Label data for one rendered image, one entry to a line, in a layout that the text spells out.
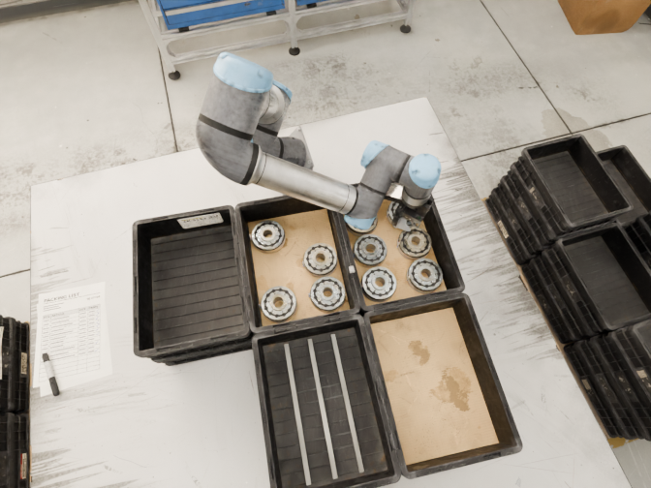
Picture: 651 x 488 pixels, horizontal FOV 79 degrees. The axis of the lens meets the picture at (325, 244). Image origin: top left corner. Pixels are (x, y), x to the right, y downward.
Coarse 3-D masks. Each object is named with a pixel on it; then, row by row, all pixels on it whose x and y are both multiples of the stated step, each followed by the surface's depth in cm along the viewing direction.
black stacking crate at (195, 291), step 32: (160, 224) 118; (224, 224) 126; (160, 256) 122; (192, 256) 122; (224, 256) 122; (160, 288) 118; (192, 288) 118; (224, 288) 118; (160, 320) 114; (192, 320) 114; (224, 320) 114; (192, 352) 111
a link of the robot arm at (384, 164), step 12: (372, 144) 97; (384, 144) 97; (372, 156) 96; (384, 156) 96; (396, 156) 95; (408, 156) 96; (372, 168) 97; (384, 168) 96; (396, 168) 95; (360, 180) 100; (372, 180) 97; (384, 180) 97; (396, 180) 97; (384, 192) 99
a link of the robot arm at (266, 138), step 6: (258, 126) 119; (258, 132) 119; (264, 132) 120; (270, 132) 120; (276, 132) 122; (252, 138) 118; (258, 138) 120; (264, 138) 120; (270, 138) 122; (276, 138) 127; (258, 144) 120; (264, 144) 121; (270, 144) 123; (276, 144) 125; (264, 150) 122; (270, 150) 124; (276, 150) 125; (276, 156) 126
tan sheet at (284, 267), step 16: (256, 224) 127; (288, 224) 127; (304, 224) 127; (320, 224) 127; (288, 240) 125; (304, 240) 125; (320, 240) 125; (256, 256) 122; (272, 256) 122; (288, 256) 123; (256, 272) 120; (272, 272) 120; (288, 272) 120; (304, 272) 120; (336, 272) 121; (288, 288) 118; (304, 288) 118; (304, 304) 116; (288, 320) 114
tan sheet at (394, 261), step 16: (384, 208) 130; (384, 224) 128; (416, 224) 128; (352, 240) 125; (384, 240) 125; (400, 256) 123; (432, 256) 123; (400, 272) 121; (400, 288) 119; (368, 304) 117
